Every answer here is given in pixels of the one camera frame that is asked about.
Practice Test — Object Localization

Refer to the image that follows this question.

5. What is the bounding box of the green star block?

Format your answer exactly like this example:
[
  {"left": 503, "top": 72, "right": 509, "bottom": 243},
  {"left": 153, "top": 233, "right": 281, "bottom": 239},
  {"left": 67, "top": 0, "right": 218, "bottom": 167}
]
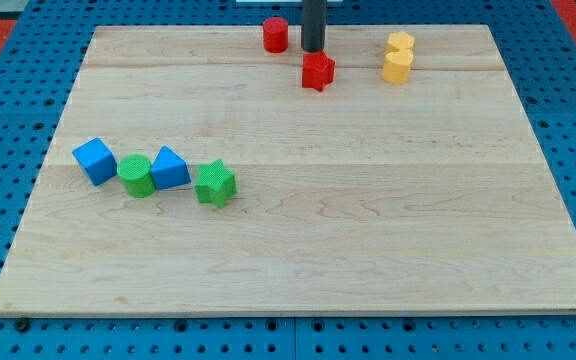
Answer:
[{"left": 194, "top": 159, "right": 237, "bottom": 208}]

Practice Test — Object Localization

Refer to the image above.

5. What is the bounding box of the red star block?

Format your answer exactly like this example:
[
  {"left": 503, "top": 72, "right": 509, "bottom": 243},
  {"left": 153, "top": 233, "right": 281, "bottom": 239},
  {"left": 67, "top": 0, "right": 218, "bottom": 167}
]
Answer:
[{"left": 301, "top": 51, "right": 336, "bottom": 92}]

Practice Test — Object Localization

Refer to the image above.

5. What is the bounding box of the yellow hexagon block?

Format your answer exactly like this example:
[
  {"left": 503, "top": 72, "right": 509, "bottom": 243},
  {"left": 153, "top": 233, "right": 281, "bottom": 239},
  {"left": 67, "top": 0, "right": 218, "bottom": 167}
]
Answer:
[{"left": 386, "top": 31, "right": 415, "bottom": 53}]

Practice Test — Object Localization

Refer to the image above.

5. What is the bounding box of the wooden board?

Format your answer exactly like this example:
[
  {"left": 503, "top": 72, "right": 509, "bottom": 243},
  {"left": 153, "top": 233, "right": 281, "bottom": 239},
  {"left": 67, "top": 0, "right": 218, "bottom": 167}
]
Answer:
[{"left": 0, "top": 25, "right": 576, "bottom": 318}]

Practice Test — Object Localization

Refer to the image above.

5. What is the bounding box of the blue triangle block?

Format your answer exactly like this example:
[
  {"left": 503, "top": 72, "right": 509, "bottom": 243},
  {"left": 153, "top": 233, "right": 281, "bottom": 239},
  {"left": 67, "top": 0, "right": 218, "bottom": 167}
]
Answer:
[{"left": 150, "top": 146, "right": 191, "bottom": 190}]

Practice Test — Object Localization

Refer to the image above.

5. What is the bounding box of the red cylinder block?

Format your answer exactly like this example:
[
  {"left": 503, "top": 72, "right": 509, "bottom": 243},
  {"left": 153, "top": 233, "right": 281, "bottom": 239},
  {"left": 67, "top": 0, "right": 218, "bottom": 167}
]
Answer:
[{"left": 262, "top": 17, "right": 289, "bottom": 53}]

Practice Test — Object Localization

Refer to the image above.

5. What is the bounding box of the green cylinder block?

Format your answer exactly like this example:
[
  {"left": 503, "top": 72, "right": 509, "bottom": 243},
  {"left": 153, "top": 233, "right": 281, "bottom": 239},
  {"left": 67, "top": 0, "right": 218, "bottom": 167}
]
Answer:
[{"left": 117, "top": 154, "right": 156, "bottom": 198}]

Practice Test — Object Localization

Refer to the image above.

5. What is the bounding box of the yellow heart block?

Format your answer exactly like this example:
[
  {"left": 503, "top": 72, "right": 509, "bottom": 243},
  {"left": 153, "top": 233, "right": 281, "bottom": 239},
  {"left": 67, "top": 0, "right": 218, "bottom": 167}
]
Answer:
[{"left": 382, "top": 49, "right": 414, "bottom": 85}]

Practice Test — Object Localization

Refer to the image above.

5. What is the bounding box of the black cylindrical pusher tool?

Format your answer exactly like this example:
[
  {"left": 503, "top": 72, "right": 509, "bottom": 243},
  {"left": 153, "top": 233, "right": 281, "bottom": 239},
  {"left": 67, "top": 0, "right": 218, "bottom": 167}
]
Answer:
[{"left": 301, "top": 0, "right": 327, "bottom": 53}]

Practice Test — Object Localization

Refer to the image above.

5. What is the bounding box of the blue cube block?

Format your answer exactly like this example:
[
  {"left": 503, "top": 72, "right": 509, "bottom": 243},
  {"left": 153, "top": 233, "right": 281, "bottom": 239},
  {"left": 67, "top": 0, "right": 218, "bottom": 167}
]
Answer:
[{"left": 72, "top": 138, "right": 117, "bottom": 186}]

